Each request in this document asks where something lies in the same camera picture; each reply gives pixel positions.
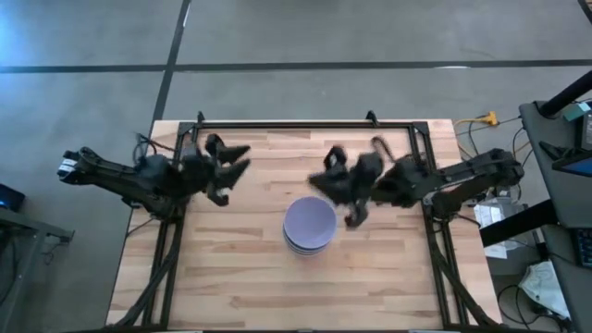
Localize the laptop with blue screen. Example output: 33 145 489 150
538 141 592 179

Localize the white paper sheet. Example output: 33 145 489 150
484 241 509 261
472 202 511 231

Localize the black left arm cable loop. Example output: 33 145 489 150
132 131 179 161

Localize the black right arm cable loop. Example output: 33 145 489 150
368 134 397 164

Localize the lavender plastic bowl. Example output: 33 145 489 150
282 195 339 251

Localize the black desk crossbar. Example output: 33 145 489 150
478 198 559 248

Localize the black floor cable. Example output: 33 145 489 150
496 283 573 333

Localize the black office desk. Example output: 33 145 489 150
539 224 592 333

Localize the yellow extension cord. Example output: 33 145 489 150
451 110 501 161

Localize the dark grey metal table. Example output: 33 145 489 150
0 206 76 327

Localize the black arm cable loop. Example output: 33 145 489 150
368 134 397 164
132 131 179 161

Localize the black keyboard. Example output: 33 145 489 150
574 228 592 269

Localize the large white plastic bowl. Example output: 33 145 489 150
286 235 333 258

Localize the black device with blue light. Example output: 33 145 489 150
0 183 27 214

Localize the white plastic bag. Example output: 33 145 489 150
516 260 571 320

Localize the teal box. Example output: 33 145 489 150
563 101 592 123

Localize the black round pole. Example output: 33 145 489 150
537 68 592 118

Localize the black metal table frame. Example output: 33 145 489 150
105 119 504 333

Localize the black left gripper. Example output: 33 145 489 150
178 132 253 208

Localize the grey office desk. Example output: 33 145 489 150
517 99 592 230

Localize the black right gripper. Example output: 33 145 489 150
306 144 386 229

